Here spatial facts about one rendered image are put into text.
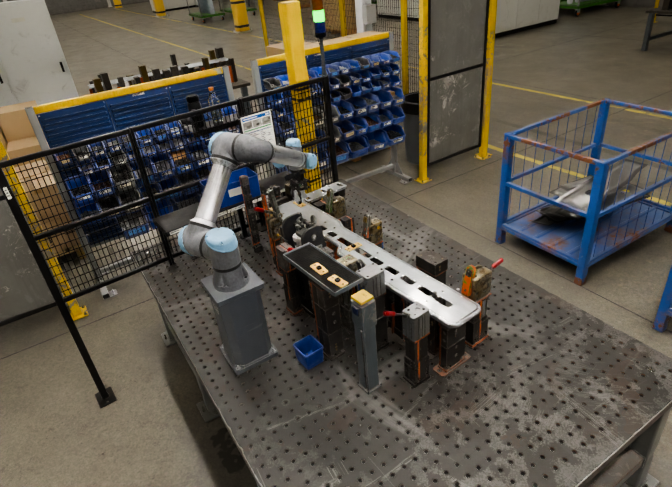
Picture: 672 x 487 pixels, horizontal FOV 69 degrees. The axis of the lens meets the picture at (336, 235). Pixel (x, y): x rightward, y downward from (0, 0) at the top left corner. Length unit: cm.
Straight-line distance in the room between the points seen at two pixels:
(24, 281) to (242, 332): 232
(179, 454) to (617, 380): 215
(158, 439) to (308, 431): 130
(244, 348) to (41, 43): 690
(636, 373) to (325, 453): 126
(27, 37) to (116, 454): 650
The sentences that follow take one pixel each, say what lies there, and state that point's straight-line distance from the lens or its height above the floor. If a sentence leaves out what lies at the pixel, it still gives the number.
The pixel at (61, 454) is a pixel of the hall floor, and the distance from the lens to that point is 332.
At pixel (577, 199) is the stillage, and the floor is 50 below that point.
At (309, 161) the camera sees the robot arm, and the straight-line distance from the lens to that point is 234.
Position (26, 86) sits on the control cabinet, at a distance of 858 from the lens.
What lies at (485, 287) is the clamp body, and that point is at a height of 99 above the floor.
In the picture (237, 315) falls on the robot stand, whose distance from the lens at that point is 209.
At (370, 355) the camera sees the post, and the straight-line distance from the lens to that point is 196.
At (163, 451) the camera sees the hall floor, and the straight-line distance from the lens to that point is 305.
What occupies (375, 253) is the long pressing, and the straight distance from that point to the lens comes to 232.
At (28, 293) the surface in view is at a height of 31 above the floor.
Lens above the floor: 226
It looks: 30 degrees down
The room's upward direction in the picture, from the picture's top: 6 degrees counter-clockwise
